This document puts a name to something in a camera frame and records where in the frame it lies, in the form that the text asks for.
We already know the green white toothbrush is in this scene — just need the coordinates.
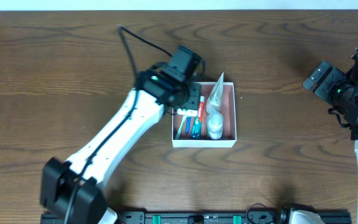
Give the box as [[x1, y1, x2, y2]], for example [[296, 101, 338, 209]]
[[175, 115, 187, 140]]

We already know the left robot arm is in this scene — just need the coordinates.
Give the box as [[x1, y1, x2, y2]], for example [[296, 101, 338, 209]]
[[40, 45, 205, 223]]

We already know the clear pump bottle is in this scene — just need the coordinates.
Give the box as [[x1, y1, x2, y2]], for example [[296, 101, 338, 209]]
[[206, 107, 224, 140]]

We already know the white cardboard box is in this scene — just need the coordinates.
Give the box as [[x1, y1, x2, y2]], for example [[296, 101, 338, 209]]
[[172, 82, 237, 148]]

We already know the blue disposable razor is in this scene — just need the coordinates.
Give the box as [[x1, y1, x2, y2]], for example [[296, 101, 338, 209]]
[[185, 116, 191, 134]]

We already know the white lotion tube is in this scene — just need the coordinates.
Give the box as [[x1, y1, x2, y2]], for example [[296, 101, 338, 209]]
[[206, 72, 224, 113]]

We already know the black mounting rail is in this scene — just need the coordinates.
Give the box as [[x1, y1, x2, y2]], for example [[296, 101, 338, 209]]
[[40, 210, 352, 224]]

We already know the small toothpaste tube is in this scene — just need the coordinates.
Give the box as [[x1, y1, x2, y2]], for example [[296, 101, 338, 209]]
[[191, 95, 204, 139]]

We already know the green soap packet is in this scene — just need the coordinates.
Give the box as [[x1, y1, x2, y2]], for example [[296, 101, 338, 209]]
[[177, 108, 198, 117]]

